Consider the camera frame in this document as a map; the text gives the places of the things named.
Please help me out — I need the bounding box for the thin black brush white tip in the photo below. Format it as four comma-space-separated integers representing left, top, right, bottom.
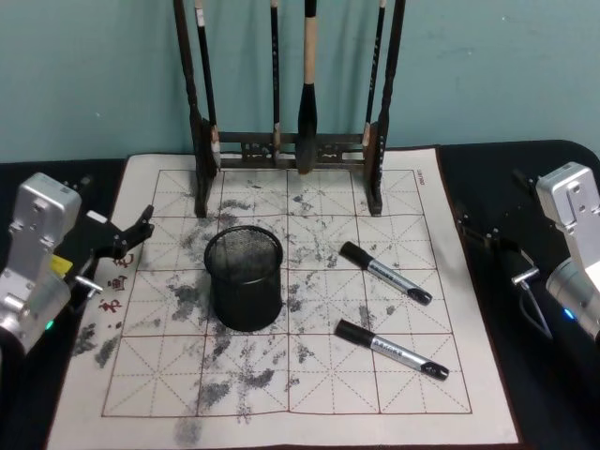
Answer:
193, 0, 222, 169

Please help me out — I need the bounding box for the left gripper cable silver plug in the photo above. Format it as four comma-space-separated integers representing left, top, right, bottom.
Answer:
73, 275, 104, 298

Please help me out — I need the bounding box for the large brush cream handle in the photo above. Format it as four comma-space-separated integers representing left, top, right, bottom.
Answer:
295, 0, 321, 175

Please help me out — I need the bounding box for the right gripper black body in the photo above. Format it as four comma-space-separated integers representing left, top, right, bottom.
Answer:
490, 235, 548, 288

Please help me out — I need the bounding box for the dark wooden brush rack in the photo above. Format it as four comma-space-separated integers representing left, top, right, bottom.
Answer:
172, 0, 408, 219

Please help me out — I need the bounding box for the gripper cable silver plug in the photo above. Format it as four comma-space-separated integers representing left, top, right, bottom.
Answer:
73, 275, 104, 298
511, 265, 557, 340

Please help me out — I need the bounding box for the black silver marker pen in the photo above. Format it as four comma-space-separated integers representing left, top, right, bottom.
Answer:
333, 319, 451, 383
337, 240, 434, 308

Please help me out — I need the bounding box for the white calligraphy mat red grid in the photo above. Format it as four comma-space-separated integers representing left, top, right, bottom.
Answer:
45, 145, 522, 450

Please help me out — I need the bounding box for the right gripper cable silver plug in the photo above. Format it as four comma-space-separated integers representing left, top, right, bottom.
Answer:
511, 265, 557, 340

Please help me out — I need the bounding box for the black mesh pen holder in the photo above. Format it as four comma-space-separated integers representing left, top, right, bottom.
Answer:
202, 225, 286, 334

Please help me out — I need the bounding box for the black table cloth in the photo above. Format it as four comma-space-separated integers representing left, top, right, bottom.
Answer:
0, 139, 600, 450

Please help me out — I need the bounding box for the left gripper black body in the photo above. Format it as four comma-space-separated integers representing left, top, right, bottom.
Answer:
59, 210, 125, 311

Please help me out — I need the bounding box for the thin black calligraphy brush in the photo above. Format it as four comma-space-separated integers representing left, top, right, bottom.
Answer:
268, 0, 283, 166
361, 0, 388, 147

